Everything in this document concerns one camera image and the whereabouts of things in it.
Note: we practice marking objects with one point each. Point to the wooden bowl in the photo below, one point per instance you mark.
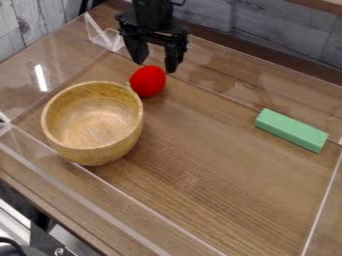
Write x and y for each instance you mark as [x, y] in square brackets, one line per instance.
[93, 122]

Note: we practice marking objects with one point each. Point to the red toy fruit green stem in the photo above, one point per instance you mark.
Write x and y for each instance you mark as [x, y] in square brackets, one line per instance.
[149, 81]

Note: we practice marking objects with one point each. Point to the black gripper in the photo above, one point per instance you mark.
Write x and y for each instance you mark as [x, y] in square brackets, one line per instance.
[154, 27]

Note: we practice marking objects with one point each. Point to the black metal table bracket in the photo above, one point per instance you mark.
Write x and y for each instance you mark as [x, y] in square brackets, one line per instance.
[55, 241]

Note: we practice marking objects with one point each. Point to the green rectangular block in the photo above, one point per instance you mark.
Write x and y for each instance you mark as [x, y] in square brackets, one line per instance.
[292, 130]

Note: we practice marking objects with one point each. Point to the clear acrylic corner bracket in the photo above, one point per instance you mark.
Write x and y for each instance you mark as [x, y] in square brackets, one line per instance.
[106, 38]

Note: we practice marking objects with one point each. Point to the clear acrylic tray wall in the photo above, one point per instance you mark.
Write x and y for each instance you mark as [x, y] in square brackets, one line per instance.
[134, 219]

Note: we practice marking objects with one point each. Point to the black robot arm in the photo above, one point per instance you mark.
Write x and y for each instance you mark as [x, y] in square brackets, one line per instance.
[142, 5]

